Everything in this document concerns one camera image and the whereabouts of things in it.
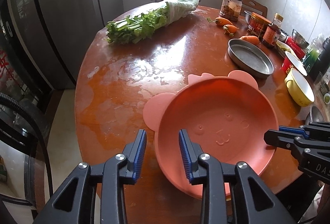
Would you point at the deep steel bowl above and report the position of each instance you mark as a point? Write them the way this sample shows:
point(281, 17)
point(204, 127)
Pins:
point(314, 115)

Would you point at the red paper noodle bowl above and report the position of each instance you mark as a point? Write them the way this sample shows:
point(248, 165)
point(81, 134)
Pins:
point(291, 61)

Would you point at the green fruit in foam net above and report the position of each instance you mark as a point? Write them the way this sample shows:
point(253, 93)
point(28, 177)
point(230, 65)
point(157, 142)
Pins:
point(326, 98)

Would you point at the white dish of pickled vegetables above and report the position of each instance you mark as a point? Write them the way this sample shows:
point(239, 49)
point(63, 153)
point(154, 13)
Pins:
point(282, 48)

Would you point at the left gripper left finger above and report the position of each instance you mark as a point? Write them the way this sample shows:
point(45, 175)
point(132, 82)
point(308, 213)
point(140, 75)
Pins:
point(73, 201)

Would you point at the carrot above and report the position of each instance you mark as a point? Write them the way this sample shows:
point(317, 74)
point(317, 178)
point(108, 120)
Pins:
point(219, 21)
point(230, 29)
point(251, 39)

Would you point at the red jar orange lid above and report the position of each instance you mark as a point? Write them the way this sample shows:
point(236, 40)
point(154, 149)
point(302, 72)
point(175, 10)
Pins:
point(257, 25)

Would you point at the dark steel bowl behind jars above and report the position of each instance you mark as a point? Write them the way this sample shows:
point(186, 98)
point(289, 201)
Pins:
point(248, 15)

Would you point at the carrot nearest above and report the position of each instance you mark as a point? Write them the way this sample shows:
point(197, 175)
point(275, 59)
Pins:
point(251, 39)

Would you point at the bagged celery bunch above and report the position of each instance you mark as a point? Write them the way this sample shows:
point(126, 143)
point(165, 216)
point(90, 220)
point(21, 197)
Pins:
point(133, 29)

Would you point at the pink bear-shaped bowl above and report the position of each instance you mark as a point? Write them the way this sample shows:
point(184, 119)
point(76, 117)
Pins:
point(226, 115)

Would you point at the white ceramic bowl with text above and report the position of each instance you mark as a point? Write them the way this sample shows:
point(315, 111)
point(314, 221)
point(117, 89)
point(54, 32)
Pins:
point(283, 36)

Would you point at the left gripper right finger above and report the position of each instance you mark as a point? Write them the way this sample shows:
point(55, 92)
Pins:
point(252, 200)

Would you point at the steel round pan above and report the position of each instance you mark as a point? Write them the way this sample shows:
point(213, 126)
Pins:
point(250, 58)

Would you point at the black thermos flask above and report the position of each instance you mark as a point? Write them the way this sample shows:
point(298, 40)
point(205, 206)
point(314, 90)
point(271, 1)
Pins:
point(321, 65)

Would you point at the yellow enamel bowl with handles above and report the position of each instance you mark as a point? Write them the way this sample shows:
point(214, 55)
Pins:
point(299, 88)

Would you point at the grey refrigerator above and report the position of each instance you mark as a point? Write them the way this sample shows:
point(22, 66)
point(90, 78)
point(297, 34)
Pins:
point(43, 43)

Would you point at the brown sauce bottle yellow cap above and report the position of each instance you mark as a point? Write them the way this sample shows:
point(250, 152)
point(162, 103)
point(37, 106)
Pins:
point(273, 31)

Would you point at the carrot middle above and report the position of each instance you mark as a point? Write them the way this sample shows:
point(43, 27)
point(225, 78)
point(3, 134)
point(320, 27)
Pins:
point(230, 29)

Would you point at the green liquid plastic bottle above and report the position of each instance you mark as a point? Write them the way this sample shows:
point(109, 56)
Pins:
point(314, 50)

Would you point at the red tissue box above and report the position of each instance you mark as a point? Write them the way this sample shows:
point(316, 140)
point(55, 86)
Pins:
point(300, 53)

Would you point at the small steel bowl on box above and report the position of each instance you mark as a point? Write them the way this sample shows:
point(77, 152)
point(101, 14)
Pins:
point(299, 39)

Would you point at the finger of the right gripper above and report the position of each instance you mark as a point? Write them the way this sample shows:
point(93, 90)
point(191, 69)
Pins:
point(313, 129)
point(288, 141)

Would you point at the clear jar black lid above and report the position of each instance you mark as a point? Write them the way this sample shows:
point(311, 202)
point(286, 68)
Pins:
point(230, 9)

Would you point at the carrot farthest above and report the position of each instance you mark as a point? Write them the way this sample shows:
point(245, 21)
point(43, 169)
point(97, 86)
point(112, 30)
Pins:
point(219, 21)

